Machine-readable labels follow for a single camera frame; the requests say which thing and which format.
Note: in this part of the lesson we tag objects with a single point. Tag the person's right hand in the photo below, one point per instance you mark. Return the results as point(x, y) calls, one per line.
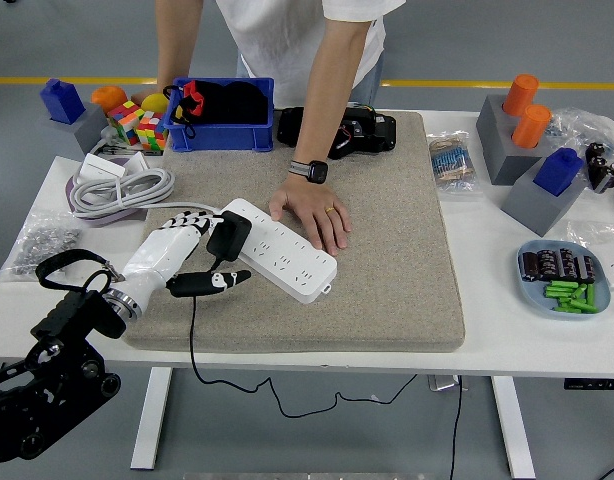
point(166, 82)

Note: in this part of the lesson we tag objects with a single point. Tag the person's left hand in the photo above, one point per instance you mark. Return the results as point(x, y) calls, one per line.
point(309, 205)

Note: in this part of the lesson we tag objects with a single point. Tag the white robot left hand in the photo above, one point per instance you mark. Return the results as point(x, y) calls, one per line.
point(157, 255)

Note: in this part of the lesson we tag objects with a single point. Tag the white power strip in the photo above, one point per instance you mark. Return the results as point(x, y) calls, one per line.
point(297, 265)

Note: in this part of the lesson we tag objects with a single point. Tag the black plug adapter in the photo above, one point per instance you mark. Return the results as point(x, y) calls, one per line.
point(232, 235)

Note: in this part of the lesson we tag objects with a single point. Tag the person's right forearm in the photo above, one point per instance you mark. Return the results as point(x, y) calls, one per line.
point(176, 35)

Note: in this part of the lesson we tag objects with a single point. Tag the person's left forearm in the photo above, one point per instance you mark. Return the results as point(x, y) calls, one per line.
point(329, 100)

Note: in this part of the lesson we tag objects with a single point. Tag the yellow ball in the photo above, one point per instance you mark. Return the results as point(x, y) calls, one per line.
point(154, 102)

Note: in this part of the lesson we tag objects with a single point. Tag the black wristwatch with striped band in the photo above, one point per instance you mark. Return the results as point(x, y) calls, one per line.
point(315, 172)

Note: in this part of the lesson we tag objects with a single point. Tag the colourful puzzle cube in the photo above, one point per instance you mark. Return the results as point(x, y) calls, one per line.
point(151, 131)
point(124, 120)

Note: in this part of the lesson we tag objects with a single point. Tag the purple plate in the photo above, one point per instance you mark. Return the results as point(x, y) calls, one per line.
point(112, 221)

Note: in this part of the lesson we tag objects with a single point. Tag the orange round object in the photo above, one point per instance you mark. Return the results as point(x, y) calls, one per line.
point(107, 96)

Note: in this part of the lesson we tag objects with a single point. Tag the black pouch with red trim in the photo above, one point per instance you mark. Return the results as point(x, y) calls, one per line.
point(227, 105)

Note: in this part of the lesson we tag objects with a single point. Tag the blue plastic bin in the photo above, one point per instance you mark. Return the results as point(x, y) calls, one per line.
point(217, 137)

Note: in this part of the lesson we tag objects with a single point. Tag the small white card box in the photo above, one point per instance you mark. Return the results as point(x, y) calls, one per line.
point(137, 161)

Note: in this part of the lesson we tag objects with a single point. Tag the grey-brown mat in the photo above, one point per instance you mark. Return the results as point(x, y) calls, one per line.
point(387, 250)

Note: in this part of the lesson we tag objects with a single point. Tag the black mechanical device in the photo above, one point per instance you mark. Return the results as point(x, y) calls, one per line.
point(379, 132)

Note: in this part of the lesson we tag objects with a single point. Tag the white flat box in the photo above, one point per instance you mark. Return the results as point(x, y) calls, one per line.
point(99, 167)

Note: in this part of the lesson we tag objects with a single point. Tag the blue plastic block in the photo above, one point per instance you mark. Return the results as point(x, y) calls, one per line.
point(557, 172)
point(62, 102)

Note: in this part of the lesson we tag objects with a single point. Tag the clear bag of metal nuts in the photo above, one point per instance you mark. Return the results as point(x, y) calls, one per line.
point(37, 242)

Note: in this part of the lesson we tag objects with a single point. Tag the person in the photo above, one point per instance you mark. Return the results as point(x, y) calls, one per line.
point(287, 40)

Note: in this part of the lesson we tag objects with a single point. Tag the clear bag of resistors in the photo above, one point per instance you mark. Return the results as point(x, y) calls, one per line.
point(452, 160)

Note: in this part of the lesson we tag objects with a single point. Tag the white table leg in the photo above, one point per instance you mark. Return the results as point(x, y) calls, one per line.
point(512, 425)
point(152, 420)

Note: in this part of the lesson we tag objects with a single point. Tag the large grey block holder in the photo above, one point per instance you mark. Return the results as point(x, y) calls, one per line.
point(492, 130)

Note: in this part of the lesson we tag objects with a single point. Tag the dark brown capacitor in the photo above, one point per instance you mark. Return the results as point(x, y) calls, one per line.
point(586, 268)
point(567, 262)
point(529, 266)
point(548, 263)

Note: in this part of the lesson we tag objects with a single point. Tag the orange plastic cylinder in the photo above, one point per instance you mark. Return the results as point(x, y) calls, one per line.
point(531, 126)
point(519, 95)

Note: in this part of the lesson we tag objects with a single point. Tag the light blue plate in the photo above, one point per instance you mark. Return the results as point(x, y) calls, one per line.
point(532, 295)

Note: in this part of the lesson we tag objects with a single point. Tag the green battery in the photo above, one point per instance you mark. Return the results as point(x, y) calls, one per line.
point(564, 298)
point(559, 291)
point(562, 284)
point(567, 309)
point(583, 305)
point(578, 291)
point(590, 295)

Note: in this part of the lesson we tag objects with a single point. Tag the clear bag of small parts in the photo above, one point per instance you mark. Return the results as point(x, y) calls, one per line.
point(572, 125)

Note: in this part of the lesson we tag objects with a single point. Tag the clear plastic bag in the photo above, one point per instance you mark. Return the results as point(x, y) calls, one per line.
point(594, 235)

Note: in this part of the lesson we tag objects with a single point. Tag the black table control panel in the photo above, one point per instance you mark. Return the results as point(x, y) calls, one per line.
point(587, 384)

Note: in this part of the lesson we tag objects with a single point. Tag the metal bracket under table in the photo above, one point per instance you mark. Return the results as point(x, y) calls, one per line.
point(444, 382)

